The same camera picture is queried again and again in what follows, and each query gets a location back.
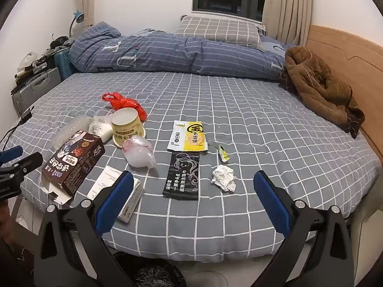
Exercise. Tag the wooden headboard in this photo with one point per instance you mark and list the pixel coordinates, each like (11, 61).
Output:
(359, 53)

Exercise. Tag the yellow paper tub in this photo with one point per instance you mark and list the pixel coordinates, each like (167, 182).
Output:
(128, 128)

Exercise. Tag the grey checked pillow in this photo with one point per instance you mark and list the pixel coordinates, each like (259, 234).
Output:
(218, 31)

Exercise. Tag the brown padded jacket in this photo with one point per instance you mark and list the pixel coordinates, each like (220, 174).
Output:
(314, 77)

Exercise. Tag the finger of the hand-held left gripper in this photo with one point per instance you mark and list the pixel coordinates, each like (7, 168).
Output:
(27, 163)
(12, 154)

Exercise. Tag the yellow snack packet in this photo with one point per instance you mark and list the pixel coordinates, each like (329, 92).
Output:
(194, 137)

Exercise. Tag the white small box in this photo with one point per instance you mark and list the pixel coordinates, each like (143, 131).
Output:
(104, 179)

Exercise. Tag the white face mask package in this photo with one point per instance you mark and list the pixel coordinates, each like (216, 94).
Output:
(100, 128)

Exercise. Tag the white tissue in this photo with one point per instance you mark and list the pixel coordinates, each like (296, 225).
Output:
(223, 175)

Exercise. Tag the blue checked quilt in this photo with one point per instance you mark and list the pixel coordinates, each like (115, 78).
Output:
(155, 53)

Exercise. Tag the teal plastic crate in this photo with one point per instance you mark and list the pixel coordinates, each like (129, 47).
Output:
(62, 62)

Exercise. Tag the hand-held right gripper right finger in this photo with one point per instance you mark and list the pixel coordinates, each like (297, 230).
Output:
(270, 197)

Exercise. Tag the bin with black bag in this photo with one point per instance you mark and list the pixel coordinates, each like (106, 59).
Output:
(155, 272)

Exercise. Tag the bed with grey checked sheet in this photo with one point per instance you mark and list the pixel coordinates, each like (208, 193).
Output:
(239, 101)

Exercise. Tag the white round appliance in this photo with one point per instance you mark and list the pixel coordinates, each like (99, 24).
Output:
(27, 59)

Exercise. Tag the blue desk lamp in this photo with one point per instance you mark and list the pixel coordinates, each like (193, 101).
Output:
(78, 16)

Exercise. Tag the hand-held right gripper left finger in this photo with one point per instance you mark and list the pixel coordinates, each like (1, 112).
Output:
(122, 191)

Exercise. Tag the small yellow sachet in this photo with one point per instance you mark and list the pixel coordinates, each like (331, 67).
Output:
(223, 154)

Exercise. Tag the brown printed carton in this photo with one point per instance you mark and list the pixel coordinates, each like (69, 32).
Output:
(74, 164)

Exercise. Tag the black wipe packet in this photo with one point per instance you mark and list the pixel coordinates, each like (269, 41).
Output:
(182, 176)

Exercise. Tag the clear crumpled plastic bag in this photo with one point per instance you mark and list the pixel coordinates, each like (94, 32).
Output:
(137, 152)

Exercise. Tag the red plastic bag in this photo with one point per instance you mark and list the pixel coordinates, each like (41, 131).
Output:
(125, 103)

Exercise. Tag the grey hard suitcase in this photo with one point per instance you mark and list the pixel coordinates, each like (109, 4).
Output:
(36, 86)

